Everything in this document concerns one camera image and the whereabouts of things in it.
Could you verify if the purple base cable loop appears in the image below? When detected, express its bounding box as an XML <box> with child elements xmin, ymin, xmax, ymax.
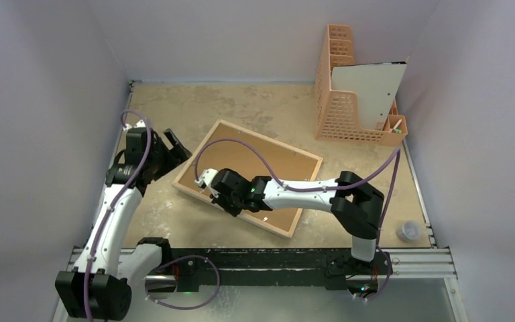
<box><xmin>145</xmin><ymin>255</ymin><xmax>221</xmax><ymax>311</ymax></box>

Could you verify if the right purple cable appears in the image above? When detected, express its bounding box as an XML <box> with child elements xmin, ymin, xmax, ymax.
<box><xmin>194</xmin><ymin>139</ymin><xmax>402</xmax><ymax>250</ymax></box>

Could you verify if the orange plastic file organizer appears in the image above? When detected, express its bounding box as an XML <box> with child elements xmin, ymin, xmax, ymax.
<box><xmin>315</xmin><ymin>24</ymin><xmax>408</xmax><ymax>147</ymax></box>

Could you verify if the white board sheet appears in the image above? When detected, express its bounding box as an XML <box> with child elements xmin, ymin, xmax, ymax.
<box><xmin>331</xmin><ymin>62</ymin><xmax>407</xmax><ymax>130</ymax></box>

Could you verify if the white wooden picture frame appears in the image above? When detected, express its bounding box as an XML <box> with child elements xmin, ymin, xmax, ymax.
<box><xmin>171</xmin><ymin>118</ymin><xmax>324</xmax><ymax>239</ymax></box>

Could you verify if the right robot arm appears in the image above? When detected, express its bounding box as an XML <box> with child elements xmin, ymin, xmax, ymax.
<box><xmin>196</xmin><ymin>168</ymin><xmax>384</xmax><ymax>273</ymax></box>

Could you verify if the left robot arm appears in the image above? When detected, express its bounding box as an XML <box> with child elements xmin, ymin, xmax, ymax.
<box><xmin>55</xmin><ymin>127</ymin><xmax>192</xmax><ymax>321</ymax></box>

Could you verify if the white marker pen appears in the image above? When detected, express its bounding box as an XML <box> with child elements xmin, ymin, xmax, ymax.
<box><xmin>390</xmin><ymin>119</ymin><xmax>403</xmax><ymax>133</ymax></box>

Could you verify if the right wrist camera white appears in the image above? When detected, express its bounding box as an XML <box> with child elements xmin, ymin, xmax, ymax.
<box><xmin>195</xmin><ymin>168</ymin><xmax>218</xmax><ymax>189</ymax></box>

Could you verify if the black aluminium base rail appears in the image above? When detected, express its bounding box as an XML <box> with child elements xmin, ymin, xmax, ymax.
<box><xmin>68</xmin><ymin>248</ymin><xmax>458</xmax><ymax>292</ymax></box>

